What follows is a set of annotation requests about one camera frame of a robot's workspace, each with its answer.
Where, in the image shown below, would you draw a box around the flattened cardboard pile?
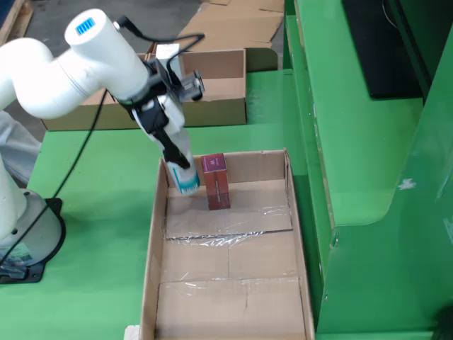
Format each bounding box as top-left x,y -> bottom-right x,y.
173,0 -> 285,53

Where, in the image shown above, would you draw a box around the clear plastic bag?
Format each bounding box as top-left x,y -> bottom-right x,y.
0,111 -> 42,187

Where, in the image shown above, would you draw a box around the divided cardboard box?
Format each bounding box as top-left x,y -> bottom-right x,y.
40,47 -> 248,132

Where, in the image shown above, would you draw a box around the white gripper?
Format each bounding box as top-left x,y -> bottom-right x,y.
122,93 -> 192,170

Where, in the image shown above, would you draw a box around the wooden pallet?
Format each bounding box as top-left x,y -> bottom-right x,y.
0,0 -> 35,47

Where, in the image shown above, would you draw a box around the tall white carton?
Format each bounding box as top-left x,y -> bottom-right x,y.
155,43 -> 185,77

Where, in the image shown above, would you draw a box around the dark wrist camera mount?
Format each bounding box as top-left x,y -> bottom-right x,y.
143,58 -> 206,103

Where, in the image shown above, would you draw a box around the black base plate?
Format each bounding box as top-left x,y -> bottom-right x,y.
0,198 -> 67,284

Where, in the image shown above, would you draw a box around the red carton box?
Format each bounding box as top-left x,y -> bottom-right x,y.
200,152 -> 231,212

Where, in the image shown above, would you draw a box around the large cardboard tray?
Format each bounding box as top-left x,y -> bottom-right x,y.
139,147 -> 316,340

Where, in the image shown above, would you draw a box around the white bottle teal label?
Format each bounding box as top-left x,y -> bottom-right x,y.
166,129 -> 201,196

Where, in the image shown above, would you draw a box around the green metal cabinet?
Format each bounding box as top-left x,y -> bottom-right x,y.
282,0 -> 453,340

